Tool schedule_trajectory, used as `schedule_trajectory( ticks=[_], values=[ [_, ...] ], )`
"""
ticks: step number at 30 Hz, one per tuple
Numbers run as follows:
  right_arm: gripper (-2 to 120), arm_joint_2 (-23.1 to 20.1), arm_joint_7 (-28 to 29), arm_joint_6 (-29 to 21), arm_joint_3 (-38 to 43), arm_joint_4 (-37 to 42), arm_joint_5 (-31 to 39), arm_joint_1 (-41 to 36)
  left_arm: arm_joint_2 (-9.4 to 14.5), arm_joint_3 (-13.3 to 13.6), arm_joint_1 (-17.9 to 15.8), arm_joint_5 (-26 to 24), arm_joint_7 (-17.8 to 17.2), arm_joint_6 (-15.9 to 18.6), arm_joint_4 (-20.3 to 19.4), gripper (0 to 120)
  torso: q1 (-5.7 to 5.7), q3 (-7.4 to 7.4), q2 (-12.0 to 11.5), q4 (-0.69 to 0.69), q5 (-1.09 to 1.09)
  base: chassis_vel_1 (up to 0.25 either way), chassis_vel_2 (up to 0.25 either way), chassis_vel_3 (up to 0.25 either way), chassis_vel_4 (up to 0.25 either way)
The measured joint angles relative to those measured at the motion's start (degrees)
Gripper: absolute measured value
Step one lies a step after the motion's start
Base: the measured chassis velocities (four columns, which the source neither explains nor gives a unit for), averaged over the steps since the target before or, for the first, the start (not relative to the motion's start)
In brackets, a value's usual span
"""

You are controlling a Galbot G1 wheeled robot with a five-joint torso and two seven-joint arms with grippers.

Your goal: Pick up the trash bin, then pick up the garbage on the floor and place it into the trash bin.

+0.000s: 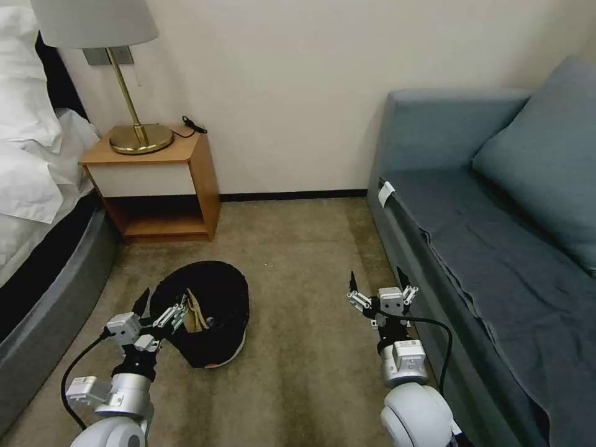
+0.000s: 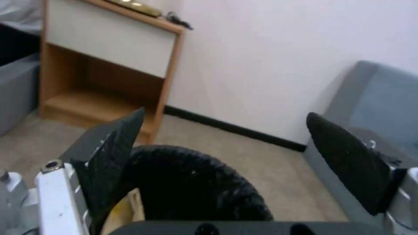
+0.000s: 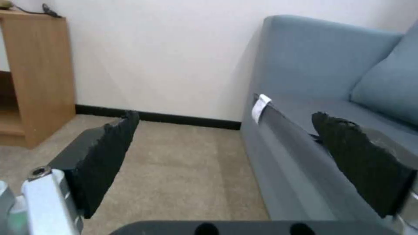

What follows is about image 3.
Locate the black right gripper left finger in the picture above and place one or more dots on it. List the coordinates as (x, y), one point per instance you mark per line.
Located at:
(98, 156)

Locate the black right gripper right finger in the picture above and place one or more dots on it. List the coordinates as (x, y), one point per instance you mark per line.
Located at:
(359, 159)

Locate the black baseboard strip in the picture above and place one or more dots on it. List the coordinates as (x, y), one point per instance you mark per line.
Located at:
(163, 117)

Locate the blue-grey fabric sofa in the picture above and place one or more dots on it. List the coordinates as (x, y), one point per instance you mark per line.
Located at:
(310, 98)

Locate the blue-grey sofa cushion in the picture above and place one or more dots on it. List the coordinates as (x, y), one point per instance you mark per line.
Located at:
(388, 80)

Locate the light wooden cabinet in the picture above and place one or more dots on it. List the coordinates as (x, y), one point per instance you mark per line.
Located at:
(31, 80)

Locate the white sofa tag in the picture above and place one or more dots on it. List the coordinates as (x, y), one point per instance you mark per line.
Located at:
(259, 107)

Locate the olive green object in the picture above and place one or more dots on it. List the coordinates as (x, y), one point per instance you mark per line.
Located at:
(5, 6)

